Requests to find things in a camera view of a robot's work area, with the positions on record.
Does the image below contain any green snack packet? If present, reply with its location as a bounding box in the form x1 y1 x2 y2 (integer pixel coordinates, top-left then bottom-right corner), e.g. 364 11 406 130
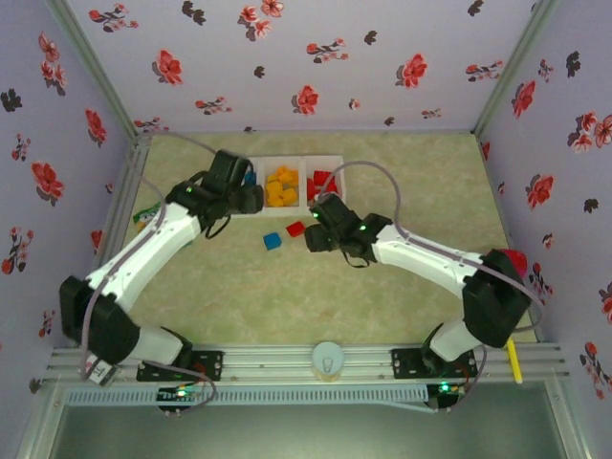
132 203 164 235

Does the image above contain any white round cup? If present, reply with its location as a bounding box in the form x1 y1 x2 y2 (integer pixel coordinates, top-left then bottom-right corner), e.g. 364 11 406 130
310 339 345 383

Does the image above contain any pink round bowl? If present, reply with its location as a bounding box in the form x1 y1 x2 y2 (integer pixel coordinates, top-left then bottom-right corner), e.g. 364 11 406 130
496 248 529 277

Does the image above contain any small circuit board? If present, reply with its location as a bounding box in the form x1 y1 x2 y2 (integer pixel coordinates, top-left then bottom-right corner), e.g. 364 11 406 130
432 381 468 398
157 384 205 407

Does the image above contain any white card box red logo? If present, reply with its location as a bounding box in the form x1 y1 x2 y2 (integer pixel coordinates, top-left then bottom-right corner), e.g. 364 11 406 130
84 361 120 388

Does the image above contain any yellow marker pen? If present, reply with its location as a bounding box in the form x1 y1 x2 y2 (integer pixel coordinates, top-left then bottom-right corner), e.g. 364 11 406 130
506 339 525 387

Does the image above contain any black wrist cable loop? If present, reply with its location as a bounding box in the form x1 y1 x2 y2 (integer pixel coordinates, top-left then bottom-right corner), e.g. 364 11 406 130
342 248 372 268
204 217 230 240

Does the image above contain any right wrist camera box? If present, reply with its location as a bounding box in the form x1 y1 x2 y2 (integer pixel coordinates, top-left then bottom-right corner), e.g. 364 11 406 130
310 192 359 230

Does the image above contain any grey left camera cable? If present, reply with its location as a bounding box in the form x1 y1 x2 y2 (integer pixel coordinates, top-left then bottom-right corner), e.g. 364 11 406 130
80 132 219 413

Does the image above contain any grey camera cable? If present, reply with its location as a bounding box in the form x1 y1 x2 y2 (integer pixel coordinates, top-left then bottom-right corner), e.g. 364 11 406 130
80 132 219 413
327 160 545 407

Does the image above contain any grey right camera cable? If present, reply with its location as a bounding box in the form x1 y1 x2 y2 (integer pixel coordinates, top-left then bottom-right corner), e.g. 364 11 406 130
327 160 545 407

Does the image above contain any aluminium side rail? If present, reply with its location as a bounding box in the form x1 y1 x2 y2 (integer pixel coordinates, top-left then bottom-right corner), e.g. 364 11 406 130
71 133 153 348

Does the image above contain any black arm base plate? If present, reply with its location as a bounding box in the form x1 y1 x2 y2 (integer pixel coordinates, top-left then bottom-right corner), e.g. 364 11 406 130
390 347 479 379
137 350 225 383

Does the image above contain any aluminium front rail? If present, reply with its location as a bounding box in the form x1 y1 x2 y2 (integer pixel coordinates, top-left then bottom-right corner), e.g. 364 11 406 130
45 342 570 383

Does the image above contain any aluminium frame post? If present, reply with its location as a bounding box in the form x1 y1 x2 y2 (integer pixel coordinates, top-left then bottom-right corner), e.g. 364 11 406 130
470 0 558 136
45 0 152 140

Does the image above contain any grey slotted cable duct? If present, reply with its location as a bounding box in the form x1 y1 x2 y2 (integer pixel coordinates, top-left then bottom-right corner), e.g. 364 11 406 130
64 385 429 407

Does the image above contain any aluminium frame bar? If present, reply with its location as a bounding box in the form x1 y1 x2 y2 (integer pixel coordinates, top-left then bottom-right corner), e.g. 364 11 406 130
544 375 594 459
18 377 73 459

